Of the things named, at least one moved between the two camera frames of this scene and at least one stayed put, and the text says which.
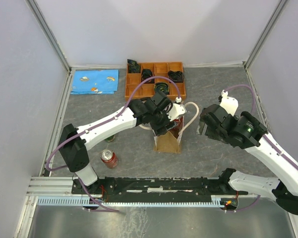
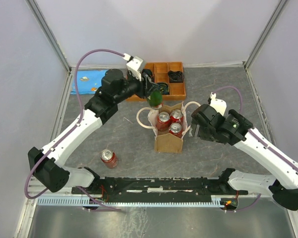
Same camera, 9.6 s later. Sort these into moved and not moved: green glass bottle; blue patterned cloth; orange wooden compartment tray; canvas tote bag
Moved: green glass bottle
Not moved: canvas tote bag; blue patterned cloth; orange wooden compartment tray
